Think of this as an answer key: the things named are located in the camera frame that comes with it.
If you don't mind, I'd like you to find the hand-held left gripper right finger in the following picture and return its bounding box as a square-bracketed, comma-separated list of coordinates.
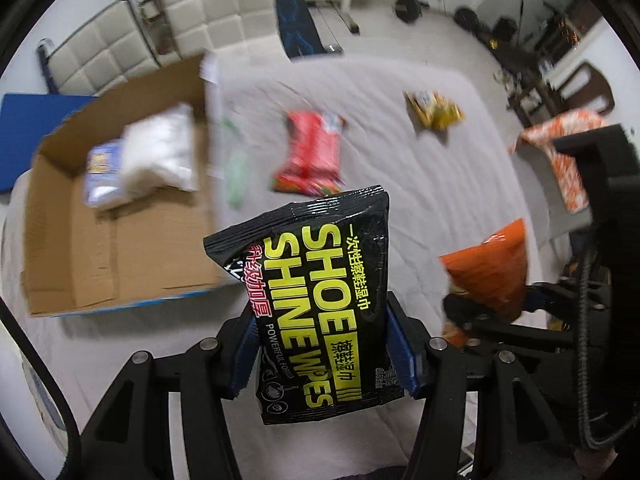
[386, 292, 577, 480]

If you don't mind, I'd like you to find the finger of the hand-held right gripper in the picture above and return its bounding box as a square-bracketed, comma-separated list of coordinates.
[442, 294, 577, 357]
[521, 280, 582, 319]

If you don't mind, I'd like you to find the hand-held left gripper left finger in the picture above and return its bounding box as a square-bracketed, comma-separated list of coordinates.
[80, 304, 259, 480]

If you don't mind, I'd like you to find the orange snack packet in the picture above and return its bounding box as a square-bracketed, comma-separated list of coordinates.
[439, 218, 529, 349]

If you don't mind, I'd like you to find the black wet wipes packet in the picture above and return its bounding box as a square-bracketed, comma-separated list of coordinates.
[203, 185, 406, 426]

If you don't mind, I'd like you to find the cardboard box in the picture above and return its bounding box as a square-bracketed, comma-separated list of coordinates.
[22, 52, 241, 317]

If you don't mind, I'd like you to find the white soft packet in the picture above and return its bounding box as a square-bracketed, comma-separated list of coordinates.
[122, 104, 199, 194]

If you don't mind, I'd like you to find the orange white patterned bag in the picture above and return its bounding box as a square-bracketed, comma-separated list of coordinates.
[510, 110, 609, 214]

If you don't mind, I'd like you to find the wooden chair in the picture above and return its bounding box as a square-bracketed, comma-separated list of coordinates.
[554, 60, 617, 117]

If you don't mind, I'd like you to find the green packet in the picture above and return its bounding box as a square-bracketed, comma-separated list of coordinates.
[220, 115, 249, 208]

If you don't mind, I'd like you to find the yellow snack packet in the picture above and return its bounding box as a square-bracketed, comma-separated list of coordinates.
[404, 90, 465, 134]

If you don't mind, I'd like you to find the black weight plate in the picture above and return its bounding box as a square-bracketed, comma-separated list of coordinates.
[395, 0, 431, 24]
[492, 17, 519, 44]
[454, 7, 482, 29]

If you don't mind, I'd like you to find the red snack packet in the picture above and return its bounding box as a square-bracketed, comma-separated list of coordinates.
[272, 110, 347, 196]

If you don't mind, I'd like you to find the blue white tissue packet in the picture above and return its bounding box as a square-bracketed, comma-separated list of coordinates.
[82, 137, 132, 211]

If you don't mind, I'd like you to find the blue mat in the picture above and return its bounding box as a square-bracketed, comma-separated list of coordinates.
[0, 92, 99, 195]

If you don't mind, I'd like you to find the blue black bag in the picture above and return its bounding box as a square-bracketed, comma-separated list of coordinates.
[275, 0, 329, 62]

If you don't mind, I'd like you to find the white padded chair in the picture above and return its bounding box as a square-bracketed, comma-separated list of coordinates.
[37, 0, 164, 96]
[155, 0, 282, 57]

